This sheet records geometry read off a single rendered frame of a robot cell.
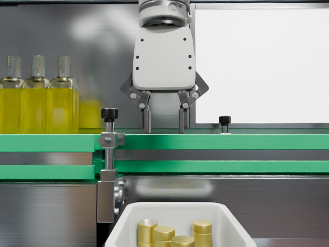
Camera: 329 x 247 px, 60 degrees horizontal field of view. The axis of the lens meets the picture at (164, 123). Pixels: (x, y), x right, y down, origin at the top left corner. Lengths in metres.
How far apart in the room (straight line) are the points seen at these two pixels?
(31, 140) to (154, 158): 0.24
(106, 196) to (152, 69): 0.23
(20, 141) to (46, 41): 0.38
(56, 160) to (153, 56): 0.25
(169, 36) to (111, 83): 0.36
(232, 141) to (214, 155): 0.05
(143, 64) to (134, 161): 0.23
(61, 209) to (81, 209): 0.03
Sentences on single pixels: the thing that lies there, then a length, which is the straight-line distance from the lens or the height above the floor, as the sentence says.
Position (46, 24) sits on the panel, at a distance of 0.88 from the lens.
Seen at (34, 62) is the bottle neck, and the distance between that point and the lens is 0.71.
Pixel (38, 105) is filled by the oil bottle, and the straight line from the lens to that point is 0.68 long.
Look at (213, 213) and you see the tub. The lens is 0.54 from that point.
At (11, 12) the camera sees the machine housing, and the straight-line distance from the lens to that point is 0.97.
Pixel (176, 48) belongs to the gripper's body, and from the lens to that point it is 0.46.
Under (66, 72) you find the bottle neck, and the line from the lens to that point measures 0.68.
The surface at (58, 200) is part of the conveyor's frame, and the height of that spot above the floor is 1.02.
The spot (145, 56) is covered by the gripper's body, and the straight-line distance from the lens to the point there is 0.46.
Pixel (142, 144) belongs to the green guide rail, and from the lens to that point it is 0.60.
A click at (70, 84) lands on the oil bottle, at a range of 0.66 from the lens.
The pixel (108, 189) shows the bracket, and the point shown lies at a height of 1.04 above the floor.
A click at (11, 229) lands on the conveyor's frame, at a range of 0.58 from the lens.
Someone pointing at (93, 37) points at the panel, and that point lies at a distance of 0.83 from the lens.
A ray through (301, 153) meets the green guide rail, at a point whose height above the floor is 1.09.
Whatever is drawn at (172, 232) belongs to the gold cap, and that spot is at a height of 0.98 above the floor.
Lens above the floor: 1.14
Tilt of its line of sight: 2 degrees up
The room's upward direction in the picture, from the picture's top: straight up
